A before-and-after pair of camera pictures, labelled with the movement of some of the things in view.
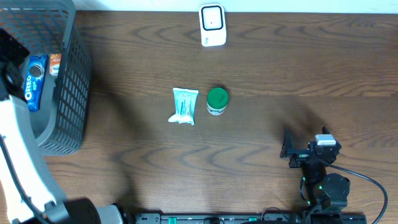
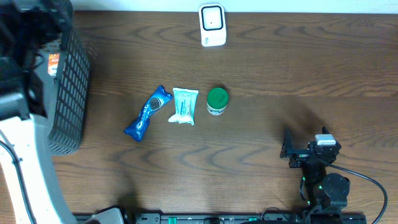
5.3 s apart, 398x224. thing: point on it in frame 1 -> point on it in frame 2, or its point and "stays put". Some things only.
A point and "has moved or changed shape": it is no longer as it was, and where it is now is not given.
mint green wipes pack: x=185 y=102 stays put
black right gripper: x=288 y=149 stays put
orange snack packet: x=55 y=64 stays put
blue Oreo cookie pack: x=34 y=80 has moved or changed shape
